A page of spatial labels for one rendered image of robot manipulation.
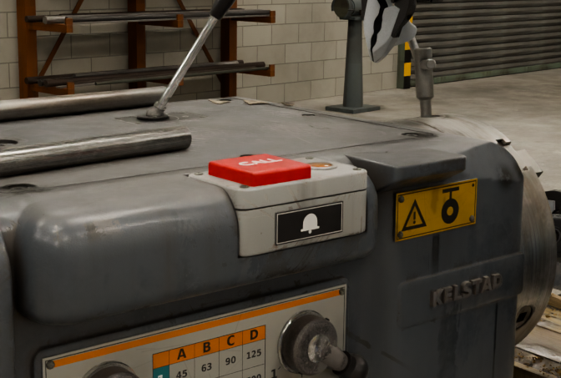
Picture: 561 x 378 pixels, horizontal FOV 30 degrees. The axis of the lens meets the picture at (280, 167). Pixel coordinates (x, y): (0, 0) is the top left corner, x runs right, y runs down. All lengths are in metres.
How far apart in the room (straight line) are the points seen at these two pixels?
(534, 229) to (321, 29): 9.90
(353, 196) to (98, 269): 0.24
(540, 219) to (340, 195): 0.45
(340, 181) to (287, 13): 9.86
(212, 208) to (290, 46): 9.98
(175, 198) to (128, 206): 0.04
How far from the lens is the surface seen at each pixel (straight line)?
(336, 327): 0.93
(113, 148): 0.89
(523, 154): 1.32
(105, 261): 0.73
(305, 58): 10.92
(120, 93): 1.20
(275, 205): 0.80
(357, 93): 10.19
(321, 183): 0.83
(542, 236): 1.25
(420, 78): 1.31
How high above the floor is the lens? 1.42
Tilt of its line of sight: 11 degrees down
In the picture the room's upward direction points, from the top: 1 degrees clockwise
